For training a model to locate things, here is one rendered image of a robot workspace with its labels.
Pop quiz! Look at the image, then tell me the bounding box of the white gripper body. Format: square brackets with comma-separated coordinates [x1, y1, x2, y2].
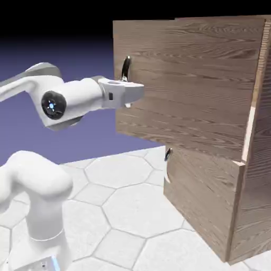
[122, 82, 145, 108]

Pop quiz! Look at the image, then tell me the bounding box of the long curved metal handle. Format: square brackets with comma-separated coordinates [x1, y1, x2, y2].
[120, 56, 132, 83]

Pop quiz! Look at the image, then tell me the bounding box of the large wood cabinet door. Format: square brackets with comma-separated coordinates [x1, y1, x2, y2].
[112, 15, 267, 163]

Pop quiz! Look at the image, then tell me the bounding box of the small wood cabinet door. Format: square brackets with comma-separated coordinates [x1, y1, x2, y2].
[163, 146, 247, 264]

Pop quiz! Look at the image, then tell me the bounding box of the light wood cabinet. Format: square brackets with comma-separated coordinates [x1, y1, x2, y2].
[229, 15, 271, 265]

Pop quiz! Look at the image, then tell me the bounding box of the short curved metal handle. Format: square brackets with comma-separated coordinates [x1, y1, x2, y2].
[164, 147, 174, 184]

